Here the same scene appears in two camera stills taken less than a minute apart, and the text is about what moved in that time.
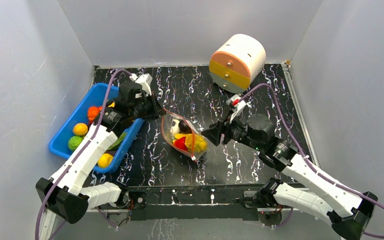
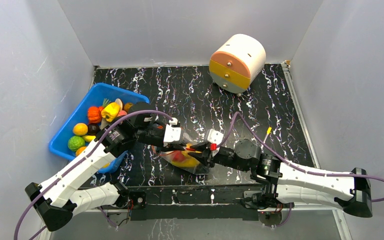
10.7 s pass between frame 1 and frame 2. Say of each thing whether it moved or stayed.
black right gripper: moved
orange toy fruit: stayed
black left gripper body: moved
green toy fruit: stayed
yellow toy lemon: stayed
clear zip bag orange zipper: moved
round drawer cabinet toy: stayed
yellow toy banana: moved
